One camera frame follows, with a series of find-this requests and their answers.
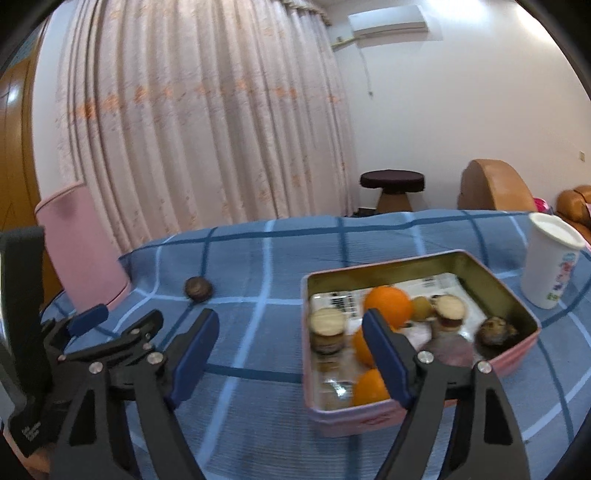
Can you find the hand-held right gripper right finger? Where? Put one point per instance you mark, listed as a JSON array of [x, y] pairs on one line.
[[385, 355]]

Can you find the round dark stool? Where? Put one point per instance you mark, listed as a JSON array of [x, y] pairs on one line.
[[392, 180]]

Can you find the small jar with lid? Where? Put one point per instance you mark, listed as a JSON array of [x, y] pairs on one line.
[[327, 325]]

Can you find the white air conditioner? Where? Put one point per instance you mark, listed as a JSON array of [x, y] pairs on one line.
[[388, 21]]

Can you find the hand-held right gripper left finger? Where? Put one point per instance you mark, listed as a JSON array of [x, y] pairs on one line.
[[194, 357]]

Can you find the pink tin box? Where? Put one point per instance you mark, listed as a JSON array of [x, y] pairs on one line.
[[351, 422]]

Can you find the pink floral blanket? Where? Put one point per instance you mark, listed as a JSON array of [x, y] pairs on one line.
[[542, 206]]

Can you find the brown leather armchair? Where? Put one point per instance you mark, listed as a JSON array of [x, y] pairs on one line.
[[498, 187]]

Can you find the dark wrinkled fruit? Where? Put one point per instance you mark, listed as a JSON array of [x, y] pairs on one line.
[[496, 333]]

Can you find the white printed cup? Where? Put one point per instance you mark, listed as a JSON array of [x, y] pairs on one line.
[[547, 267]]

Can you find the small brown round fruit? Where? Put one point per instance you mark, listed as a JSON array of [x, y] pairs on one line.
[[422, 308]]

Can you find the purple sweet potato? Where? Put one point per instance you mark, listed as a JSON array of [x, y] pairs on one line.
[[455, 353]]

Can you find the beige floral curtain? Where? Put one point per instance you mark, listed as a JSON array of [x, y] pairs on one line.
[[207, 115]]

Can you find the orange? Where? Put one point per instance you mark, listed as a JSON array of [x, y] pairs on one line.
[[388, 305], [364, 347], [369, 388]]

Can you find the blue checked tablecloth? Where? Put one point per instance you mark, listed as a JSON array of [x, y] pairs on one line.
[[258, 415]]

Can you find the dark round fruit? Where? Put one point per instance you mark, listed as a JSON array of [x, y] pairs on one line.
[[199, 289]]

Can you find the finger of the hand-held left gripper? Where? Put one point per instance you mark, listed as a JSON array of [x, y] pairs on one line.
[[134, 334], [87, 319]]

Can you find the wooden door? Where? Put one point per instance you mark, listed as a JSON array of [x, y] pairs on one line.
[[18, 161]]

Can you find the pink cylindrical bin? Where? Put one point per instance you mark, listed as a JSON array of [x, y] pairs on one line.
[[83, 249]]

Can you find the printed paper leaflet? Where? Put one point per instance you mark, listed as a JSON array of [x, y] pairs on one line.
[[341, 301]]

